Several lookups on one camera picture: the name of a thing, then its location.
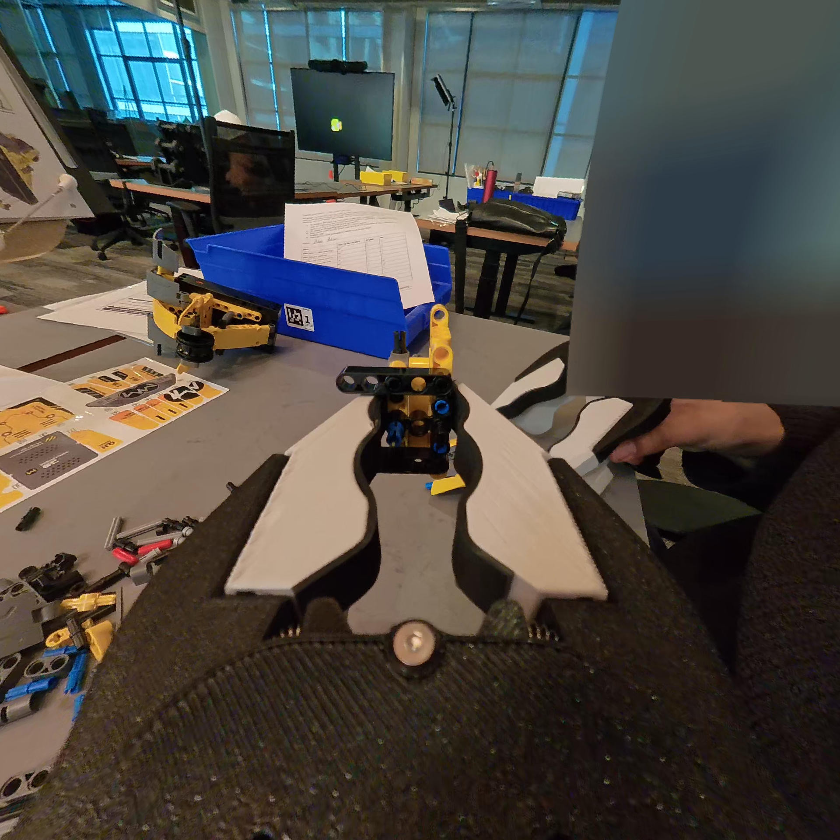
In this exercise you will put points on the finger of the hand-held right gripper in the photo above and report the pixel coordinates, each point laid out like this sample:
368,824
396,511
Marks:
538,387
594,426

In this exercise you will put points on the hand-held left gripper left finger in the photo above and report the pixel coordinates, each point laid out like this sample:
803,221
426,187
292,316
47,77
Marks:
308,505

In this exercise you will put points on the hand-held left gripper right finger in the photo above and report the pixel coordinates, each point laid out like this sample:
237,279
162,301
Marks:
525,512

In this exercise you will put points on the yellow brick plate assembly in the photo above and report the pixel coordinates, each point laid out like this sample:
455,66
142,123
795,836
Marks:
410,407

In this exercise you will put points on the person's right forearm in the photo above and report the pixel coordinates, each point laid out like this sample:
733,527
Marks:
814,446

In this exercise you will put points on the person's right hand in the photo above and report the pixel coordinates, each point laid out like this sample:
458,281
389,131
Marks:
715,430

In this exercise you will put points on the black bag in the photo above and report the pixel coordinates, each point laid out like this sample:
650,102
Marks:
512,220

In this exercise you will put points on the long blue tray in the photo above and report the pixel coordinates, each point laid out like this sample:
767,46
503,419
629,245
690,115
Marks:
544,207

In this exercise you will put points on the wooden top desk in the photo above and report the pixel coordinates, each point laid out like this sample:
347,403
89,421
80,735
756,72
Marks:
436,227

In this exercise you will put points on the yellow black toy vehicle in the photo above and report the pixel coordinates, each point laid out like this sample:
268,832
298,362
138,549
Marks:
223,321

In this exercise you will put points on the red bottle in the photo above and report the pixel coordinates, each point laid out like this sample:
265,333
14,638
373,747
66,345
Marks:
491,184

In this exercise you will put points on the blue plastic bin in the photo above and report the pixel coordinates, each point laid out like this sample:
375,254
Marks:
328,289

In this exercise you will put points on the white paper form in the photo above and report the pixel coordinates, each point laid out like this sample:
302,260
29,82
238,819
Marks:
354,243

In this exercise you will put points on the person's black sweater torso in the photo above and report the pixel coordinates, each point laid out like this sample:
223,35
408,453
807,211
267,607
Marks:
787,623

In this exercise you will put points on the yellow box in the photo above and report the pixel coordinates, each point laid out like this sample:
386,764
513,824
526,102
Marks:
380,177

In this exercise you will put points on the pile of small brick parts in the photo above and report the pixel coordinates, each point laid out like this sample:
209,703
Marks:
72,630

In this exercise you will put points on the black pin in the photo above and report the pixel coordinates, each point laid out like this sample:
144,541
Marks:
29,518

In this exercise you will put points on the white printed papers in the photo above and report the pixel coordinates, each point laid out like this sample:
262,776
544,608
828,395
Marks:
98,308

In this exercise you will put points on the long wooden desk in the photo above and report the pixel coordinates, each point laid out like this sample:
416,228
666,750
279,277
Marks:
315,191

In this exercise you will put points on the black light stand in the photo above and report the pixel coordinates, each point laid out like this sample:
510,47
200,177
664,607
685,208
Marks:
443,92

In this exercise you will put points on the black monitor on stand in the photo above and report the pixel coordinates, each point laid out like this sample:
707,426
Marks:
341,111

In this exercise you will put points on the black webcam bar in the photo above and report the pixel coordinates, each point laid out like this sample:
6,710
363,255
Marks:
338,65

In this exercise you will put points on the instruction booklet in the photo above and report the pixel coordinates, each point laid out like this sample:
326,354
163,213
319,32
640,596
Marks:
26,164

